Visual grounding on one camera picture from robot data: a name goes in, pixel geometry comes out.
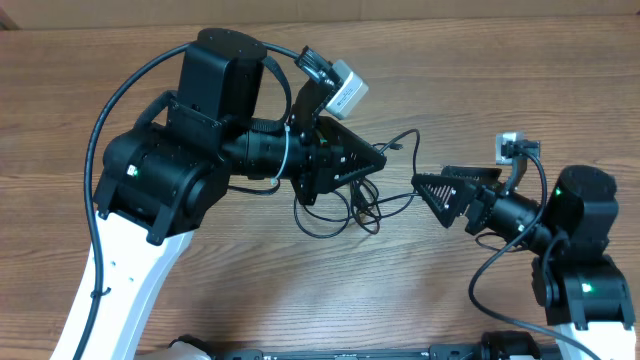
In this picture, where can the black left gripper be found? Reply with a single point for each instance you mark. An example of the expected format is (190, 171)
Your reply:
(329, 143)

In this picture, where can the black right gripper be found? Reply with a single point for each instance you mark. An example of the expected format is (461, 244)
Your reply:
(456, 189)

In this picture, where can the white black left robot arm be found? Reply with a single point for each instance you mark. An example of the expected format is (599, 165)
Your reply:
(161, 177)

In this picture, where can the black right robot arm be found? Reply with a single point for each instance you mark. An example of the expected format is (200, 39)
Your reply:
(585, 296)

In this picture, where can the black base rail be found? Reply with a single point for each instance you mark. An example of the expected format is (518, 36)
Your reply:
(500, 345)

